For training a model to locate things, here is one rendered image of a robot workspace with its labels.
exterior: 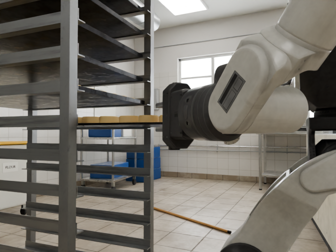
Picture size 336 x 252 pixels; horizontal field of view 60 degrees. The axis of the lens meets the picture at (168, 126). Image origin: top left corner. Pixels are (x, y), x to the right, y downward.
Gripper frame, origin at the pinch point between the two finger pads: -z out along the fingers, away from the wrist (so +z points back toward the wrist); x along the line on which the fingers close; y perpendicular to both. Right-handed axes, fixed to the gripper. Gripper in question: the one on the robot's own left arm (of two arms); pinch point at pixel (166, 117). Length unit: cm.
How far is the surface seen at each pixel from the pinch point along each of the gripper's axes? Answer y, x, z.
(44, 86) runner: 18.2, 9.1, -33.3
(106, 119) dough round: 5.1, 0.2, -21.3
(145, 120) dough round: -1.3, -0.1, -12.5
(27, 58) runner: 22.0, 17.2, -38.3
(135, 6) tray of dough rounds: -14, 44, -48
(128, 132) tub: -154, -1, -389
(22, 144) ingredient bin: 7, -15, -280
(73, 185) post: 12.5, -16.0, -23.9
